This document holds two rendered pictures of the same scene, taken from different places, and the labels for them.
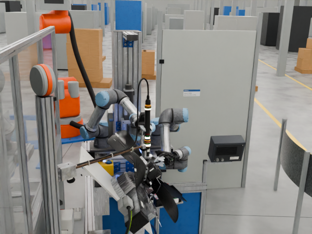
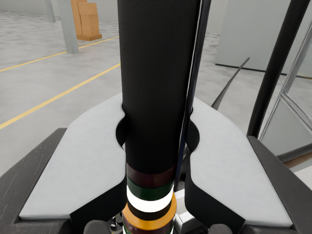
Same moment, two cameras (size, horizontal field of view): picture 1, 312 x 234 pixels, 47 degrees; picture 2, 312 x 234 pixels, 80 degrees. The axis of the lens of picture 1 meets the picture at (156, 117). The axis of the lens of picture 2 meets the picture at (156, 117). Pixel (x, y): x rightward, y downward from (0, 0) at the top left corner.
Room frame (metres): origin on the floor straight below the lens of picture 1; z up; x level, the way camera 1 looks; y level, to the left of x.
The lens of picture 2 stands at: (2.37, 0.08, 1.52)
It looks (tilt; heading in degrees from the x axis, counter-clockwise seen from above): 32 degrees down; 198
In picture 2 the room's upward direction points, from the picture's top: 3 degrees clockwise
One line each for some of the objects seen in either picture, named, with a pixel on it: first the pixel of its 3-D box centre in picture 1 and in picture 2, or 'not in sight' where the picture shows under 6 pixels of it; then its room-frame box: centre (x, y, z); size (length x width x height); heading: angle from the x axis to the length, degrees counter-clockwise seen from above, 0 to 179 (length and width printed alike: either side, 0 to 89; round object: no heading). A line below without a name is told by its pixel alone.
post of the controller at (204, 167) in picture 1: (204, 171); not in sight; (2.72, -0.41, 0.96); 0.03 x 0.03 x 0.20; 9
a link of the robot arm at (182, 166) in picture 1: (180, 164); not in sight; (2.59, -0.20, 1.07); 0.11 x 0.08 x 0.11; 98
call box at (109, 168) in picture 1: (102, 169); not in sight; (2.59, 0.40, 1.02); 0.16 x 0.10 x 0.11; 99
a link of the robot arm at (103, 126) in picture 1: (100, 127); not in sight; (3.04, 0.48, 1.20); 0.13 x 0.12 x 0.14; 136
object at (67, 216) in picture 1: (59, 223); not in sight; (2.00, 0.60, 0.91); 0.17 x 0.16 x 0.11; 99
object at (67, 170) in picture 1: (64, 171); not in sight; (1.84, 0.50, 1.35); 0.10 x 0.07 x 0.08; 134
